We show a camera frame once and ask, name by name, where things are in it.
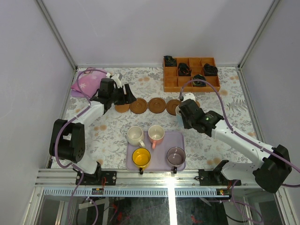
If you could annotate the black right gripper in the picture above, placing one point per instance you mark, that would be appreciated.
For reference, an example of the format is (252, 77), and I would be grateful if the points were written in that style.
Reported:
(186, 126)

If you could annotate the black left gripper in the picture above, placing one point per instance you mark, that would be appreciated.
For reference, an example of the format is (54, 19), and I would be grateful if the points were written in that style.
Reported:
(124, 96)

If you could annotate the light blue ceramic mug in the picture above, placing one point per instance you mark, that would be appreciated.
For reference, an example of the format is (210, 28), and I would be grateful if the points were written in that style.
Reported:
(179, 117)

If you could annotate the dark wooden grooved coaster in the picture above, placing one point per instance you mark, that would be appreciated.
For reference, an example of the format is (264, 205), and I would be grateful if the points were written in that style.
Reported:
(157, 105)
(139, 106)
(171, 106)

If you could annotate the grey purple ceramic mug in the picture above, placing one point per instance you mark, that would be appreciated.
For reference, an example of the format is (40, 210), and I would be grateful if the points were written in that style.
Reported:
(176, 156)

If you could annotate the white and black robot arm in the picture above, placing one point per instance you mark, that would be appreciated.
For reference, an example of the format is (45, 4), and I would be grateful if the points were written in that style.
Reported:
(269, 166)
(68, 145)

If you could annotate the white floral tablecloth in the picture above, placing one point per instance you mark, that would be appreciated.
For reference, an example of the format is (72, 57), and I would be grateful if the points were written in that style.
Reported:
(106, 137)

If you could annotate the pink ceramic mug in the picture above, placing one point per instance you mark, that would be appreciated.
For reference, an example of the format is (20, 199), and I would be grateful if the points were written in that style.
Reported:
(156, 135)

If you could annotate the pink folded cloth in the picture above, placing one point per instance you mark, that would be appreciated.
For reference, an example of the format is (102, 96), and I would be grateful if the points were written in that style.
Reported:
(89, 82)

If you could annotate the white ceramic mug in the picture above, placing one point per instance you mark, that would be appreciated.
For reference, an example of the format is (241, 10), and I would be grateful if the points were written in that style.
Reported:
(136, 136)

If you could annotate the dark floral rolled cloth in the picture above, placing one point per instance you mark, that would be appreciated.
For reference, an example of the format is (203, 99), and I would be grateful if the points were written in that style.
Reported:
(210, 70)
(184, 70)
(197, 81)
(170, 61)

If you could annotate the lavender plastic serving tray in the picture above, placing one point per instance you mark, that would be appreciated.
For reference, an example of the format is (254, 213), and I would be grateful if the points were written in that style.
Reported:
(158, 160)

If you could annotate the orange wooden compartment tray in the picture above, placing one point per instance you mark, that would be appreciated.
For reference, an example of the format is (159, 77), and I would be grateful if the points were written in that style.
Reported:
(173, 83)

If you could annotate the yellow ceramic mug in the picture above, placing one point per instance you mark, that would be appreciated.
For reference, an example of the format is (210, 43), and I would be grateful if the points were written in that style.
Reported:
(141, 158)

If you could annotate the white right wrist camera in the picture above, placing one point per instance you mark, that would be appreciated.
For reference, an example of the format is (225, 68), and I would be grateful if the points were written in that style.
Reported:
(187, 96)

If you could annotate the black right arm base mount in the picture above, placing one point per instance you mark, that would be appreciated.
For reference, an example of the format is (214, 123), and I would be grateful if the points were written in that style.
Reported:
(215, 177)

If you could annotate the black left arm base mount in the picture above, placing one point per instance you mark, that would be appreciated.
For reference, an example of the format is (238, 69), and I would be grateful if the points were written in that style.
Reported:
(100, 177)

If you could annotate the aluminium front frame rail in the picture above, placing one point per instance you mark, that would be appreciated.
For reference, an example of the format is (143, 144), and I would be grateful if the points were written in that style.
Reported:
(124, 179)

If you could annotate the blue slotted cable duct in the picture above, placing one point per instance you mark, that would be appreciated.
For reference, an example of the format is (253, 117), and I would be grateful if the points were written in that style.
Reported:
(132, 192)

